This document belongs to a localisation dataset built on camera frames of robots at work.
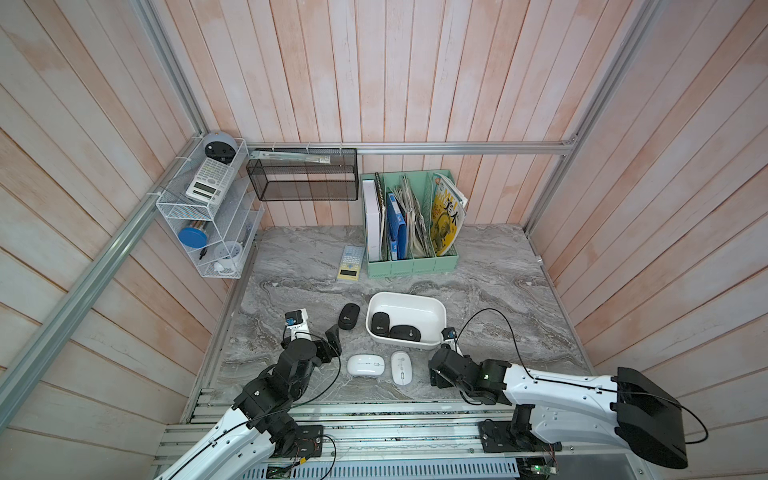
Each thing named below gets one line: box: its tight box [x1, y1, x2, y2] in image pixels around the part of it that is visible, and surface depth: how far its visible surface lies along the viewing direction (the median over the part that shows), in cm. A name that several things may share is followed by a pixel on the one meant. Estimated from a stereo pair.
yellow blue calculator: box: [337, 245, 365, 281], surface depth 110 cm
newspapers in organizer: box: [394, 176, 432, 259], surface depth 101 cm
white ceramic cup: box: [214, 240, 243, 275], surface depth 93 cm
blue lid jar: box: [178, 227, 209, 249], surface depth 79 cm
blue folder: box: [386, 192, 407, 261], surface depth 99 cm
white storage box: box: [366, 291, 447, 350], surface depth 95 cm
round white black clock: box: [203, 131, 237, 164], surface depth 83 cm
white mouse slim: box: [391, 351, 413, 386], surface depth 85 cm
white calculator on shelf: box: [185, 157, 235, 204], surface depth 79 cm
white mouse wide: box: [346, 354, 386, 377], surface depth 86 cm
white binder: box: [362, 179, 381, 262], surface depth 97 cm
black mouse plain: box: [338, 303, 360, 330], surface depth 97 cm
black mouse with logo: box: [370, 312, 390, 337], surface depth 94 cm
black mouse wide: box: [389, 324, 422, 342], surface depth 92 cm
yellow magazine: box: [430, 173, 468, 257], surface depth 103 cm
